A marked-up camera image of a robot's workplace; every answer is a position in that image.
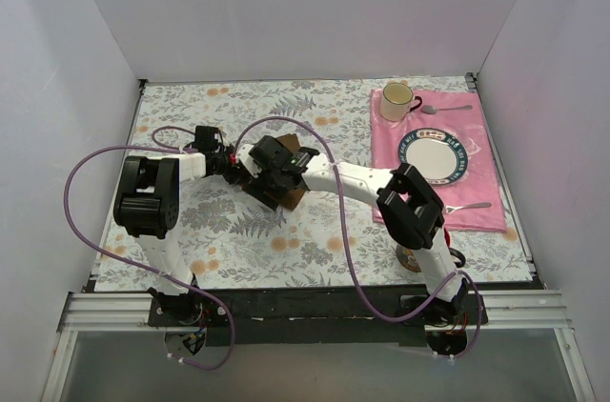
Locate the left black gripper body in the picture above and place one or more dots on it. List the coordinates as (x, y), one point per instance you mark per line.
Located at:
(236, 173)

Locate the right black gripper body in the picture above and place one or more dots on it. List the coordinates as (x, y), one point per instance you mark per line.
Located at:
(266, 181)

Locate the brown cloth napkin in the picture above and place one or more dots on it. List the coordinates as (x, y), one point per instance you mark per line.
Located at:
(290, 197)

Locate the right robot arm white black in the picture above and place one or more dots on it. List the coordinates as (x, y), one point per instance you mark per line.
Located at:
(411, 210)

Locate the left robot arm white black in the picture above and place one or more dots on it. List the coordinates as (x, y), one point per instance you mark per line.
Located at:
(147, 203)

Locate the floral tablecloth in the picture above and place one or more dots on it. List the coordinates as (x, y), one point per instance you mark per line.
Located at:
(231, 241)

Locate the black base bar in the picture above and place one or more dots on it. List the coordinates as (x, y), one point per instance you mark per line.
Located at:
(299, 316)

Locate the cream enamel mug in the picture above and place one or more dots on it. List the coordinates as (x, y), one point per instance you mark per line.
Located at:
(397, 100)

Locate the red interior dark mug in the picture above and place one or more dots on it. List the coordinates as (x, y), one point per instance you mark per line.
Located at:
(407, 259)

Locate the silver spoon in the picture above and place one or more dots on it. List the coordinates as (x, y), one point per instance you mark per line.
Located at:
(431, 110)

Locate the white plate dark rim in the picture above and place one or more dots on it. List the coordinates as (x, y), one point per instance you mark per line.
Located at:
(438, 155)

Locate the silver fork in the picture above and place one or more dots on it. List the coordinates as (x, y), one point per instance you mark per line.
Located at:
(480, 205)

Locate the pink satin cloth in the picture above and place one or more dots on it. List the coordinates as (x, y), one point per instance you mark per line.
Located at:
(480, 183)

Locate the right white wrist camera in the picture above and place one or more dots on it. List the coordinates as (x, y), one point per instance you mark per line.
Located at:
(243, 165)

